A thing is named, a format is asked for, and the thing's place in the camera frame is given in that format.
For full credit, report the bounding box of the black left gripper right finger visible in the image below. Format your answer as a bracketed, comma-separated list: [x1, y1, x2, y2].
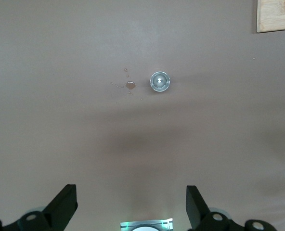
[186, 185, 278, 231]

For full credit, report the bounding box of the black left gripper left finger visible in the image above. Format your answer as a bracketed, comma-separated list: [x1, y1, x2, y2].
[0, 184, 78, 231]

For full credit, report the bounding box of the metal measuring jigger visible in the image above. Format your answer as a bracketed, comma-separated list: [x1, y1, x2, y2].
[149, 71, 171, 92]

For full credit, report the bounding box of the brown paper table cover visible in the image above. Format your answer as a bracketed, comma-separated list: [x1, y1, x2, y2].
[0, 0, 285, 231]

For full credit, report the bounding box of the wooden cutting board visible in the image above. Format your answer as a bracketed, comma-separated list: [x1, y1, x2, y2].
[256, 0, 285, 34]

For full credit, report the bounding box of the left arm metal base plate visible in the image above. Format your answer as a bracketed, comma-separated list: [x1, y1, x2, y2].
[120, 218, 174, 231]

